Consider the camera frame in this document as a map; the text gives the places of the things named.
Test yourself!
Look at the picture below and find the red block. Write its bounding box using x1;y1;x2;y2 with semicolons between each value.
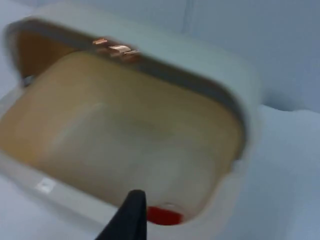
146;205;185;226

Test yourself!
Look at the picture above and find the cream box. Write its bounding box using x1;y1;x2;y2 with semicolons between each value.
0;50;251;227

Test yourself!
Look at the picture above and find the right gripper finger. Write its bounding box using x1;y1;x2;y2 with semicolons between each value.
96;189;149;240

